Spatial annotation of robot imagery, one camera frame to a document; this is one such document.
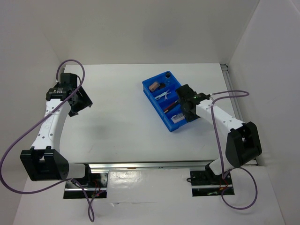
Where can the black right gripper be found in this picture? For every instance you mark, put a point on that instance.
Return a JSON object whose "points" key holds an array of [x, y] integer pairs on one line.
{"points": [[189, 116]]}

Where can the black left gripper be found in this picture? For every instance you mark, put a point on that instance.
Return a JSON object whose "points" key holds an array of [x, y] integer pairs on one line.
{"points": [[85, 101]]}

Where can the false eyelash case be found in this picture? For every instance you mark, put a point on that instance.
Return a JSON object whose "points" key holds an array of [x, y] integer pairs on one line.
{"points": [[177, 118]]}

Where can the purple eyelash applicator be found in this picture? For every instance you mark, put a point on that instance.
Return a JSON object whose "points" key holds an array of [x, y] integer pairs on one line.
{"points": [[166, 94]]}

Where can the red silver lip pencil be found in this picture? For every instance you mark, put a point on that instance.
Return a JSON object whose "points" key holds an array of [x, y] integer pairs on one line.
{"points": [[170, 106]]}

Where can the blue plastic organizer tray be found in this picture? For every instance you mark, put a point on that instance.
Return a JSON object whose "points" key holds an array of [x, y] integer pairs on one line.
{"points": [[165, 108]]}

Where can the clear bottle black cap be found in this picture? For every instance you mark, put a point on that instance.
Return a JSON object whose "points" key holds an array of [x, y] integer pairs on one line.
{"points": [[167, 78]]}

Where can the beige foundation bottle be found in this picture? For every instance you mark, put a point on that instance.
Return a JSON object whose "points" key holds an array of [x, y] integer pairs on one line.
{"points": [[154, 86]]}

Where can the mint eyebrow razor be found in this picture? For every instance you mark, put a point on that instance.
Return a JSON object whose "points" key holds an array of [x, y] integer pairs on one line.
{"points": [[159, 96]]}

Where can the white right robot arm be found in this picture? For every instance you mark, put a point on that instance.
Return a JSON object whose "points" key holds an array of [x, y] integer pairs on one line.
{"points": [[207, 109]]}

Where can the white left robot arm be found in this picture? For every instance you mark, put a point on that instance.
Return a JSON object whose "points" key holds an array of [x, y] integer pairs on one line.
{"points": [[43, 160]]}

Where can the aluminium side rail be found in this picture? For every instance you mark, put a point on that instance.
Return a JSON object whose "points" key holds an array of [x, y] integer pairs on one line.
{"points": [[243, 143]]}

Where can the aluminium front rail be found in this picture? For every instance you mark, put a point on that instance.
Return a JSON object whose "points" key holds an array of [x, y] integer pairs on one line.
{"points": [[154, 164]]}

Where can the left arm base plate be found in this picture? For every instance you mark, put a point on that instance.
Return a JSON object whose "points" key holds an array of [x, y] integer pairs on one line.
{"points": [[95, 187]]}

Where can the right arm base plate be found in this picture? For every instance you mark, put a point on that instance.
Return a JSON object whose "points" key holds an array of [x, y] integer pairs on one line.
{"points": [[203, 184]]}

